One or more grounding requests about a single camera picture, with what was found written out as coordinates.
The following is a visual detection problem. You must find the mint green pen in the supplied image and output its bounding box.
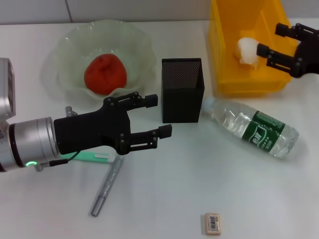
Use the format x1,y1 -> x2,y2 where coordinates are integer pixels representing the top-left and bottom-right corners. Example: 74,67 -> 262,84
72,152 -> 117,162

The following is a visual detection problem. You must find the beige eraser with barcode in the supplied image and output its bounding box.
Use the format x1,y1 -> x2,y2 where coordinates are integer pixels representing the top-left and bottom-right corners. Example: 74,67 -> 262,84
201,213 -> 222,235

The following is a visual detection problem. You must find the white paper ball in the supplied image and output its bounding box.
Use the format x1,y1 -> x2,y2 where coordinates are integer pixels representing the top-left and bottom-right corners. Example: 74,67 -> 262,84
233,36 -> 260,69

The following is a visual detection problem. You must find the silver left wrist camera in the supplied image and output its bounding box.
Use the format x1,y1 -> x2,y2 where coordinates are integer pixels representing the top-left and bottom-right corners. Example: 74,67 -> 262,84
0,58 -> 17,119

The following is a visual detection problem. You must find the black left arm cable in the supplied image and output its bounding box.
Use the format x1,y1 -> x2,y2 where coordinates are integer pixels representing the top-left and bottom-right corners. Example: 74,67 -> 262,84
37,151 -> 80,167

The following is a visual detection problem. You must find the orange fruit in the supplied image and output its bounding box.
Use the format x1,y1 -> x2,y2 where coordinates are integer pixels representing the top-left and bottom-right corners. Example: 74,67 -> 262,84
84,54 -> 128,95

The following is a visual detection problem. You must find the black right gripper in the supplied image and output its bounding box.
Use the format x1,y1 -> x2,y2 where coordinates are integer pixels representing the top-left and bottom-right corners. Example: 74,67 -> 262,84
256,23 -> 319,78

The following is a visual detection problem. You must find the silver grey pen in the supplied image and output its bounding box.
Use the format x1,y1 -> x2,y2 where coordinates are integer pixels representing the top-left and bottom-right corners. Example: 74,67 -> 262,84
90,155 -> 125,217

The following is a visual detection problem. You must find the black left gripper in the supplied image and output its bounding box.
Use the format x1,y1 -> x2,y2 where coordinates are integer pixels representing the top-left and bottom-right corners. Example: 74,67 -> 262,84
54,91 -> 173,155

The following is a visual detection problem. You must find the black mesh pen holder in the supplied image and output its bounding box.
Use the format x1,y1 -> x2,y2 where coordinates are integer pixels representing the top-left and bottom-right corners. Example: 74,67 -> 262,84
161,58 -> 205,124

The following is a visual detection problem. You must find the pale green glass fruit plate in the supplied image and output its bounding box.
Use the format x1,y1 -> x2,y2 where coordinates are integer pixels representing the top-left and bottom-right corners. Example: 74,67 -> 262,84
56,21 -> 154,100

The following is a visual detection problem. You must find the yellow plastic bin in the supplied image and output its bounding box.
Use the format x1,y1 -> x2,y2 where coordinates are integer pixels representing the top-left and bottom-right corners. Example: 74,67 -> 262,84
208,0 -> 299,98

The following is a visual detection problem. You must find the clear green-label water bottle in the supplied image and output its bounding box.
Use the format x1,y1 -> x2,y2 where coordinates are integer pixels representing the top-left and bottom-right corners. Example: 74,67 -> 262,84
201,96 -> 300,160

